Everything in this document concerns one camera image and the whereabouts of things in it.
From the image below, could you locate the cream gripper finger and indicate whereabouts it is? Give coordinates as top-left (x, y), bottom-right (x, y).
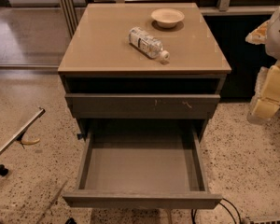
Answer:
top-left (247, 97), bottom-right (280, 122)

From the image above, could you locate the grey drawer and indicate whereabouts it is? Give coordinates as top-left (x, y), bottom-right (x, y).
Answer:
top-left (63, 129), bottom-right (222, 209)
top-left (65, 93), bottom-right (220, 119)

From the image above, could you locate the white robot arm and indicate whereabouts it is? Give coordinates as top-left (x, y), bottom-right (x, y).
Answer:
top-left (245, 6), bottom-right (280, 124)

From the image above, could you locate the grey wooden drawer cabinet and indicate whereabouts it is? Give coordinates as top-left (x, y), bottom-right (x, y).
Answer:
top-left (58, 3), bottom-right (231, 135)

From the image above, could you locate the grey top drawer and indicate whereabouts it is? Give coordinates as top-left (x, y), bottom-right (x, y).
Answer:
top-left (65, 93), bottom-right (220, 119)

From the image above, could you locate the white power strip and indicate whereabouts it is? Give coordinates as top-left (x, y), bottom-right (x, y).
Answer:
top-left (242, 217), bottom-right (280, 224)

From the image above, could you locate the white ceramic bowl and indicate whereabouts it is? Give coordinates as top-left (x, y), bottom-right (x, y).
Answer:
top-left (151, 8), bottom-right (185, 29)

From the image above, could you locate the clear plastic water bottle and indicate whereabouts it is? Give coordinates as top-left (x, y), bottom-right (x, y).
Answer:
top-left (129, 27), bottom-right (170, 62)

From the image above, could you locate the metal table edge left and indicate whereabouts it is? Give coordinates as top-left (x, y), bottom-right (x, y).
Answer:
top-left (0, 107), bottom-right (46, 155)

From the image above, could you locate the black cable on floor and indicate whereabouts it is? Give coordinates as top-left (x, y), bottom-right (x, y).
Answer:
top-left (190, 198), bottom-right (243, 224)

